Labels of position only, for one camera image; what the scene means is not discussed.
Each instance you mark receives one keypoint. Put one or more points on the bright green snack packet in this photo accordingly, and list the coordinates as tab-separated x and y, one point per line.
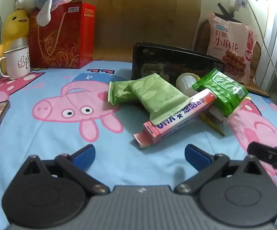
222	91

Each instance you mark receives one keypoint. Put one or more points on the pink cardboard box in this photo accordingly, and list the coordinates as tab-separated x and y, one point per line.
176	122

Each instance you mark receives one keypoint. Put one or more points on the cartoon pig printed bedsheet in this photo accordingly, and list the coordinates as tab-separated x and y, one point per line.
44	134

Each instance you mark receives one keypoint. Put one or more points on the pink twisted dough snack bag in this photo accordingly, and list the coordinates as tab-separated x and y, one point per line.
229	43

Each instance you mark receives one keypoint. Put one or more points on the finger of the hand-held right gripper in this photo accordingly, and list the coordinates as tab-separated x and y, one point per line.
268	155

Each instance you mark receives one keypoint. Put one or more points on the wooden board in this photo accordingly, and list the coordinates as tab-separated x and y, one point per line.
140	12

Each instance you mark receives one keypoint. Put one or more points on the yellow green snack packet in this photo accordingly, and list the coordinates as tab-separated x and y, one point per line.
212	124

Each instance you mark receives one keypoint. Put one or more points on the white enamel mug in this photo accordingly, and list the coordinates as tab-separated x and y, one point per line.
18	62

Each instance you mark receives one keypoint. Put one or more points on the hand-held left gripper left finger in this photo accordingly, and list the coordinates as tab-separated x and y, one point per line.
85	154

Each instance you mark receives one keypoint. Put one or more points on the pale green snack packet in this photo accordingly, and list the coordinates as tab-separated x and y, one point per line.
157	94
119	92

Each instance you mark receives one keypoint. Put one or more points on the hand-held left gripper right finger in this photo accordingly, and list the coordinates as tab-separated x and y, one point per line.
196	154

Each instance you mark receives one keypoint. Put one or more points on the yellow duck plush toy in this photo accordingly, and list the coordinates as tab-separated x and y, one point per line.
14	26

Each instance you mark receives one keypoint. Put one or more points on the black cardboard box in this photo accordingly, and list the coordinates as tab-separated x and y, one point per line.
157	57

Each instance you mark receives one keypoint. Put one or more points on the aluminium window frame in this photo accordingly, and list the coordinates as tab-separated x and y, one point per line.
272	52

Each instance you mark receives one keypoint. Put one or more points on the red gift box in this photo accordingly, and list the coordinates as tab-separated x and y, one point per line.
64	40

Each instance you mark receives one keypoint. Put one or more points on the white jelly cup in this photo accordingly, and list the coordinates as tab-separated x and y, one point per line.
185	82

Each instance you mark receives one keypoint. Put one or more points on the black tape strip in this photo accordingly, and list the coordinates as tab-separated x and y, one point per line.
224	10

